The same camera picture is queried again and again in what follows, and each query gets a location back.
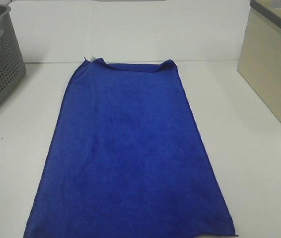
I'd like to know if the blue microfibre towel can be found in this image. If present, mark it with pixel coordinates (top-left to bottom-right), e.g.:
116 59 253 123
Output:
24 58 236 238

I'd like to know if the beige plastic storage bin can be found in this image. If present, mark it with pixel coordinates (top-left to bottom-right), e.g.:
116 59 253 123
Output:
237 0 281 123

